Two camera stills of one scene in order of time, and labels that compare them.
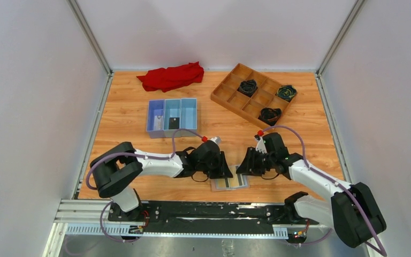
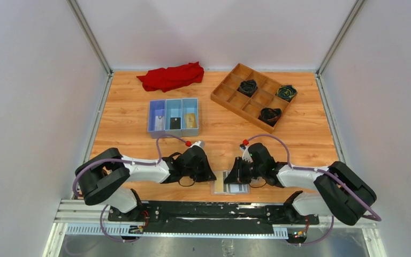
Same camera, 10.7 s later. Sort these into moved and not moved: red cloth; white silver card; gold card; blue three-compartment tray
Moved: gold card
Not moved: red cloth; blue three-compartment tray; white silver card
